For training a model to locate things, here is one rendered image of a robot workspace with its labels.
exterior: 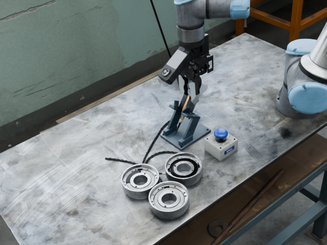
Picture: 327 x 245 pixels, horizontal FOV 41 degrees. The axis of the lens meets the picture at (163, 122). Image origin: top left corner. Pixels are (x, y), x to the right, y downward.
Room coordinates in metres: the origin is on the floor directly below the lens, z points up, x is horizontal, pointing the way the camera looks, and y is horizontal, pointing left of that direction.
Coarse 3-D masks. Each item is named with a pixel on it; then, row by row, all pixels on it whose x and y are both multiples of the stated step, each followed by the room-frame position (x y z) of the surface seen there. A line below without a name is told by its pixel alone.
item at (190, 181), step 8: (184, 152) 0.92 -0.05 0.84; (168, 160) 0.90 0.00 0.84; (200, 160) 0.88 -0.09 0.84; (176, 168) 0.87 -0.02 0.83; (184, 168) 0.89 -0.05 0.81; (192, 168) 0.86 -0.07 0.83; (200, 168) 0.85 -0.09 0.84; (168, 176) 0.84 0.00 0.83; (192, 176) 0.82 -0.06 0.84; (200, 176) 0.84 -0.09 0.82; (184, 184) 0.82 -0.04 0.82; (192, 184) 0.83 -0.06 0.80
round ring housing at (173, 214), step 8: (160, 184) 0.81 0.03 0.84; (168, 184) 0.81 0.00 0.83; (176, 184) 0.81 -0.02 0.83; (152, 192) 0.79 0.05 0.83; (168, 192) 0.78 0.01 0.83; (176, 192) 0.78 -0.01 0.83; (184, 192) 0.78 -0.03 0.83; (152, 200) 0.76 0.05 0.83; (160, 200) 0.76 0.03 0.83; (176, 200) 0.75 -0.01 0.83; (184, 200) 0.75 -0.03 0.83; (152, 208) 0.74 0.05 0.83; (184, 208) 0.73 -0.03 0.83; (160, 216) 0.72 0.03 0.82; (168, 216) 0.71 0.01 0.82; (176, 216) 0.71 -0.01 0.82
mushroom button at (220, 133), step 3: (216, 129) 0.97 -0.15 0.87; (219, 129) 0.97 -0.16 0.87; (222, 129) 0.96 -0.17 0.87; (225, 129) 0.97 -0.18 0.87; (216, 132) 0.95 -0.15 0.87; (219, 132) 0.95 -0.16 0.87; (222, 132) 0.95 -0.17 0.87; (225, 132) 0.95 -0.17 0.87; (216, 135) 0.95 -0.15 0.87; (219, 135) 0.94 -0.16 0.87; (222, 135) 0.94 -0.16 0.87; (225, 135) 0.94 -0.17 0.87; (219, 138) 0.94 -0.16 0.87; (222, 138) 0.94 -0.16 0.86
